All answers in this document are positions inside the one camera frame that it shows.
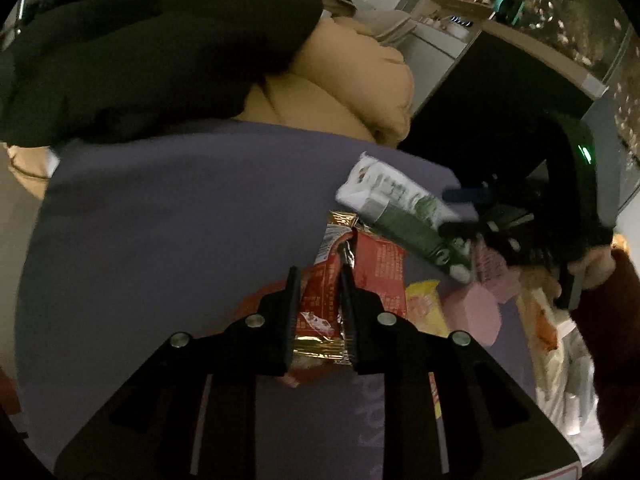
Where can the black cabinet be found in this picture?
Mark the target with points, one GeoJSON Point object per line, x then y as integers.
{"type": "Point", "coordinates": [500, 90]}

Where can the translucent plastic bag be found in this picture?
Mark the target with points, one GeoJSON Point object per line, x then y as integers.
{"type": "Point", "coordinates": [570, 395]}

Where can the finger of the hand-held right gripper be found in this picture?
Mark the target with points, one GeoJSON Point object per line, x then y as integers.
{"type": "Point", "coordinates": [460, 230]}
{"type": "Point", "coordinates": [465, 194]}

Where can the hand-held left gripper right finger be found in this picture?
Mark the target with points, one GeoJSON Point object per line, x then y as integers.
{"type": "Point", "coordinates": [347, 305]}

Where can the pink plastic basket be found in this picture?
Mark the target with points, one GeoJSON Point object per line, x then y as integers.
{"type": "Point", "coordinates": [492, 272]}

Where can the person's right forearm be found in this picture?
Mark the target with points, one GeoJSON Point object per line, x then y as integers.
{"type": "Point", "coordinates": [615, 350]}

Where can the beige dining chair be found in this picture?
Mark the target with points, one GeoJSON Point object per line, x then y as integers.
{"type": "Point", "coordinates": [395, 27]}

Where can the teal plastic object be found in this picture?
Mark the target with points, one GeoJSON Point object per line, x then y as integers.
{"type": "Point", "coordinates": [507, 5]}

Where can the yellow snack packet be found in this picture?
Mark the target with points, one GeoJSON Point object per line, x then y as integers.
{"type": "Point", "coordinates": [425, 305]}

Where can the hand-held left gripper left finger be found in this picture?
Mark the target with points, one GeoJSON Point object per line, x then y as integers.
{"type": "Point", "coordinates": [292, 310]}

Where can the purple mat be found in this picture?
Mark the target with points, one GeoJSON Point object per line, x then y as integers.
{"type": "Point", "coordinates": [150, 235]}

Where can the pink packet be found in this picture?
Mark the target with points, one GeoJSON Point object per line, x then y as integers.
{"type": "Point", "coordinates": [475, 315]}

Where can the red snack packet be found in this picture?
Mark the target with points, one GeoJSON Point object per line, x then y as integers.
{"type": "Point", "coordinates": [320, 300]}

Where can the glass tank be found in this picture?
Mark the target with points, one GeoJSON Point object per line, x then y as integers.
{"type": "Point", "coordinates": [575, 25]}

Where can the green and white packet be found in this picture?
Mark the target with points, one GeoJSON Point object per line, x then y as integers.
{"type": "Point", "coordinates": [400, 210]}

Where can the black jacket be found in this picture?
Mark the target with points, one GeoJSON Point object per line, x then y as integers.
{"type": "Point", "coordinates": [150, 50]}

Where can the person's right hand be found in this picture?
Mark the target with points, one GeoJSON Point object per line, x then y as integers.
{"type": "Point", "coordinates": [597, 267]}

